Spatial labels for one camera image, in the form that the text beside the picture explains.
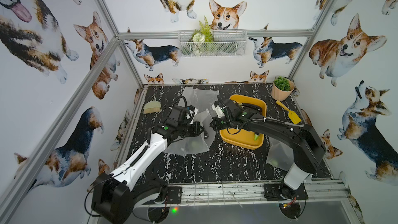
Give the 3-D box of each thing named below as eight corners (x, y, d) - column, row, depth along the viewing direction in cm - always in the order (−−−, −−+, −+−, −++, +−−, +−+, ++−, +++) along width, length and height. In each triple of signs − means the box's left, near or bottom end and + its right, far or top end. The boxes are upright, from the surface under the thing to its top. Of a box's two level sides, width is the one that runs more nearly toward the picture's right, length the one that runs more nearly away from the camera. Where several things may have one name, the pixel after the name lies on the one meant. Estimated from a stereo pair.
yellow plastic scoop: (294, 124, 101) (296, 122, 99) (276, 102, 112) (277, 100, 111) (300, 122, 102) (302, 120, 100) (281, 100, 114) (282, 98, 112)
